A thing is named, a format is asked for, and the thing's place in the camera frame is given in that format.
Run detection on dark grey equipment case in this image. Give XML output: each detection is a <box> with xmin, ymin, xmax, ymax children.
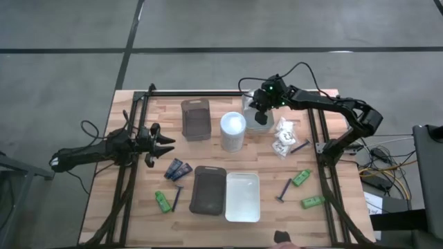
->
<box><xmin>411</xmin><ymin>123</ymin><xmax>443</xmax><ymax>249</ymax></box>

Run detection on white paper sheet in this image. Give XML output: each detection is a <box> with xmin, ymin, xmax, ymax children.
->
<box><xmin>363</xmin><ymin>191</ymin><xmax>383</xmax><ymax>216</ymax></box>

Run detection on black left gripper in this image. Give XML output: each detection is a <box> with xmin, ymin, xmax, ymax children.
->
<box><xmin>136</xmin><ymin>122</ymin><xmax>177</xmax><ymax>169</ymax></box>

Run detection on small black camera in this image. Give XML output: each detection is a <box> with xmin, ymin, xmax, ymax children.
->
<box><xmin>273</xmin><ymin>230</ymin><xmax>292</xmax><ymax>244</ymax></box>

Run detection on white plastic bin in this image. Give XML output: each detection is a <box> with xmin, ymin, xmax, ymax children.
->
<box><xmin>241</xmin><ymin>90</ymin><xmax>275</xmax><ymax>135</ymax></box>
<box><xmin>224</xmin><ymin>172</ymin><xmax>262</xmax><ymax>223</ymax></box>

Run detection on grey metal desk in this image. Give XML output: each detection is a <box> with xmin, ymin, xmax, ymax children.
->
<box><xmin>0</xmin><ymin>151</ymin><xmax>55</xmax><ymax>249</ymax></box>

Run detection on black power adapter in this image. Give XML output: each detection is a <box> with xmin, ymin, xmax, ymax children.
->
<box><xmin>359</xmin><ymin>169</ymin><xmax>392</xmax><ymax>192</ymax></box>

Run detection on blue disposable razor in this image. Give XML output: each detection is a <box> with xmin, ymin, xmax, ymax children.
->
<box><xmin>275</xmin><ymin>178</ymin><xmax>293</xmax><ymax>203</ymax></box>
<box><xmin>290</xmin><ymin>138</ymin><xmax>312</xmax><ymax>154</ymax></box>
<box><xmin>171</xmin><ymin>184</ymin><xmax>185</xmax><ymax>213</ymax></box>

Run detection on white sachet packet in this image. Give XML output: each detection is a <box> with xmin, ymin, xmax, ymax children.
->
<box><xmin>276</xmin><ymin>116</ymin><xmax>293</xmax><ymax>131</ymax></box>
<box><xmin>275</xmin><ymin>128</ymin><xmax>298</xmax><ymax>147</ymax></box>
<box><xmin>271</xmin><ymin>141</ymin><xmax>290</xmax><ymax>160</ymax></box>

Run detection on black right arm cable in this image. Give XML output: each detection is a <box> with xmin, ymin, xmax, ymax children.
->
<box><xmin>237</xmin><ymin>62</ymin><xmax>335</xmax><ymax>101</ymax></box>

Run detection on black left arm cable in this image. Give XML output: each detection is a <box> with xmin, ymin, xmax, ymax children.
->
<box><xmin>80</xmin><ymin>109</ymin><xmax>139</xmax><ymax>146</ymax></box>

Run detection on dark blue travel tube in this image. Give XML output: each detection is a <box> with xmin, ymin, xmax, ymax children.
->
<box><xmin>163</xmin><ymin>158</ymin><xmax>183</xmax><ymax>180</ymax></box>
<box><xmin>170</xmin><ymin>163</ymin><xmax>194</xmax><ymax>183</ymax></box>

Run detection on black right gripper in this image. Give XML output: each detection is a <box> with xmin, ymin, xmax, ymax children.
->
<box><xmin>248</xmin><ymin>74</ymin><xmax>290</xmax><ymax>127</ymax></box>

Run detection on smoky grey plastic bin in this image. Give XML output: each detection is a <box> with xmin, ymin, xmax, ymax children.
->
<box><xmin>188</xmin><ymin>165</ymin><xmax>228</xmax><ymax>216</ymax></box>
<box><xmin>180</xmin><ymin>98</ymin><xmax>213</xmax><ymax>142</ymax></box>

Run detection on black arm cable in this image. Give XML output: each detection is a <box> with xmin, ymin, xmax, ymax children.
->
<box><xmin>237</xmin><ymin>62</ymin><xmax>335</xmax><ymax>101</ymax></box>
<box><xmin>80</xmin><ymin>109</ymin><xmax>139</xmax><ymax>146</ymax></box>

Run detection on white wipes canister yellow label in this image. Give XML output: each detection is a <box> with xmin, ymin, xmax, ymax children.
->
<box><xmin>219</xmin><ymin>111</ymin><xmax>248</xmax><ymax>154</ymax></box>

